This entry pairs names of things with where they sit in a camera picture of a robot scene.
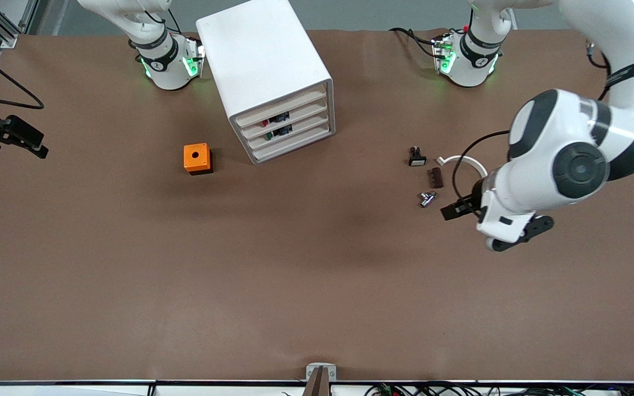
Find white C-shaped plastic clamp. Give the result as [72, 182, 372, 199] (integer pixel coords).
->
[437, 156, 487, 178]

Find brown table mat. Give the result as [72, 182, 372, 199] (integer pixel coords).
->
[0, 29, 634, 382]

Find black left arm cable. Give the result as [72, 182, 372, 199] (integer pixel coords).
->
[451, 130, 511, 205]

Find aluminium frame post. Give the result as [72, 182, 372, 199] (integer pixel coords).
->
[0, 0, 40, 49]

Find black base power cable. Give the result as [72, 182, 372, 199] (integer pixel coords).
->
[389, 27, 441, 58]

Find orange button enclosure box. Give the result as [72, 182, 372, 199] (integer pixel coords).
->
[183, 143, 213, 175]

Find black cable bundle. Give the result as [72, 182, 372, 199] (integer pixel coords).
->
[364, 382, 634, 396]

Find grey metal table bracket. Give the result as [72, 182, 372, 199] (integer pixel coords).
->
[306, 363, 337, 381]

